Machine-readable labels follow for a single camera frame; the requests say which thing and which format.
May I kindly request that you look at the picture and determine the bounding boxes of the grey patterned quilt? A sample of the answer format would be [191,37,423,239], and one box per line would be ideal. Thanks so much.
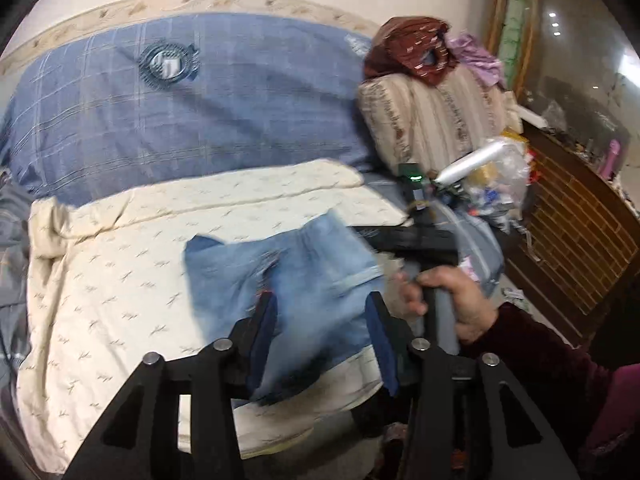
[0,168,32,404]

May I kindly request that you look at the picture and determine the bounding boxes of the clutter of plastic bags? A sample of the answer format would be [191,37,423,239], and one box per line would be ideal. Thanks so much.
[435,131,534,234]

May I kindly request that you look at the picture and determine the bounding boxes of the white plastic roll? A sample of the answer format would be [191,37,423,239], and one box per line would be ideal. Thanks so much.
[432,140,508,188]

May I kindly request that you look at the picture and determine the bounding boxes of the dark red plastic bag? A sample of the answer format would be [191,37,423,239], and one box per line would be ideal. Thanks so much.
[363,16,459,86]

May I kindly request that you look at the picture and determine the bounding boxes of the blue denim jeans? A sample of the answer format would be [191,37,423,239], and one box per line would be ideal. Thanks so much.
[183,212,385,405]

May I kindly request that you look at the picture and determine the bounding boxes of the dark red sleeve forearm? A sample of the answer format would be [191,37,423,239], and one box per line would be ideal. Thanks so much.
[463,300,639,479]

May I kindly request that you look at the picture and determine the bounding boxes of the cream leaf-print blanket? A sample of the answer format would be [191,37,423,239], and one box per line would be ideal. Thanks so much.
[16,159,405,474]

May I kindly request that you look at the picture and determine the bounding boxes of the purple cloth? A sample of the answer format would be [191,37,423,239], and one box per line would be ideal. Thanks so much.
[447,32,506,89]

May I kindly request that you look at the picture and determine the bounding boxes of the beige striped pillow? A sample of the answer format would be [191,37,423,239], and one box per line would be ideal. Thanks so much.
[358,65,508,176]

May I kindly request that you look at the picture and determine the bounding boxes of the person's right hand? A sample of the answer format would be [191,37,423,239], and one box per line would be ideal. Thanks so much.
[393,266,498,344]

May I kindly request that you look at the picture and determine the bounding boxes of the blue plaid pillow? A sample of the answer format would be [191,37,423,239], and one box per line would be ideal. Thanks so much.
[1,13,378,206]

